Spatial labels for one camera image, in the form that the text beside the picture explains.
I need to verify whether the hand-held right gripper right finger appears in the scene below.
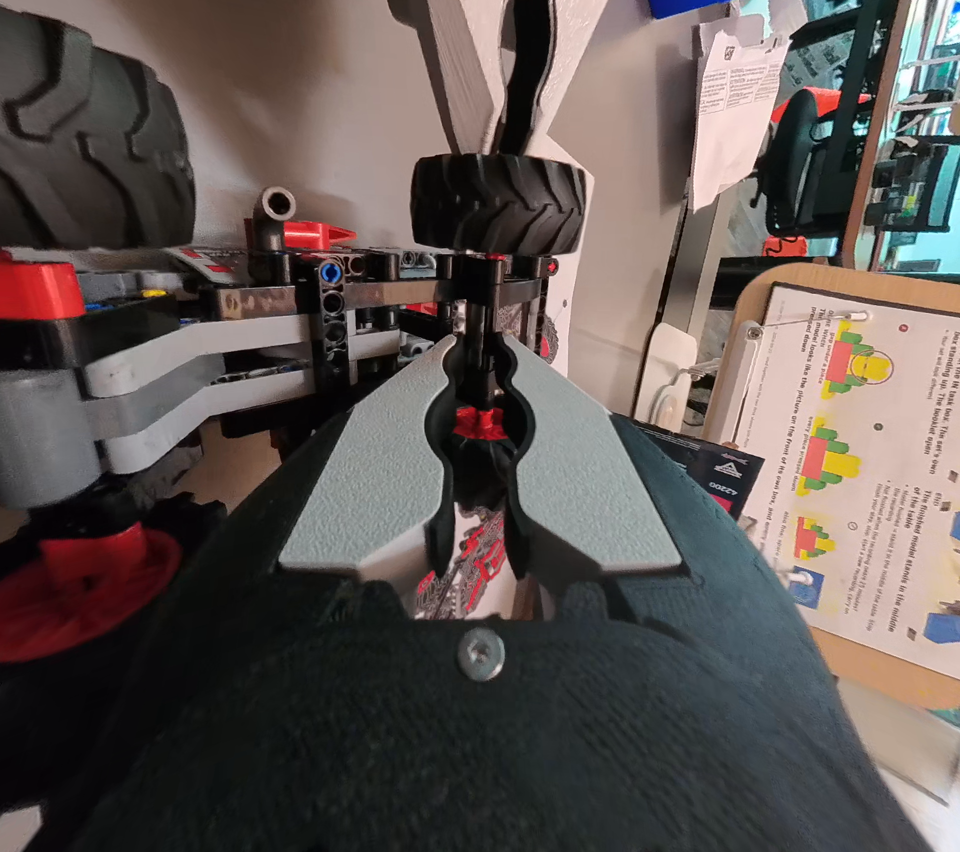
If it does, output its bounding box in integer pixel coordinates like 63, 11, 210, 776
498, 333, 687, 582

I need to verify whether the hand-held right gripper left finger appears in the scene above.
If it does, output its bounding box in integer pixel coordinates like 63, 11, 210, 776
276, 333, 459, 582

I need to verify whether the white instruction booklet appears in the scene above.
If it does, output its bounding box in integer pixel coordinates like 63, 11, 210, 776
412, 297, 573, 621

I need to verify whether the black red toy monster truck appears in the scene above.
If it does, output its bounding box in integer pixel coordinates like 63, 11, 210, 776
0, 5, 594, 666

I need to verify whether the grey desk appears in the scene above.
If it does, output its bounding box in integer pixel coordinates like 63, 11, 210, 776
0, 0, 725, 546

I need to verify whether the black toy set box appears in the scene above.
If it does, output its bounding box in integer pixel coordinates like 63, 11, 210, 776
637, 417, 766, 517

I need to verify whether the white paper bag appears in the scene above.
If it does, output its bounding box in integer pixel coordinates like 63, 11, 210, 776
690, 5, 792, 212

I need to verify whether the black office chair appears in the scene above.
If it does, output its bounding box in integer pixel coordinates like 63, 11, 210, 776
757, 87, 852, 240

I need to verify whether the wooden instruction poster board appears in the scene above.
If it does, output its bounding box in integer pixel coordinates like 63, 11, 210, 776
701, 263, 960, 711

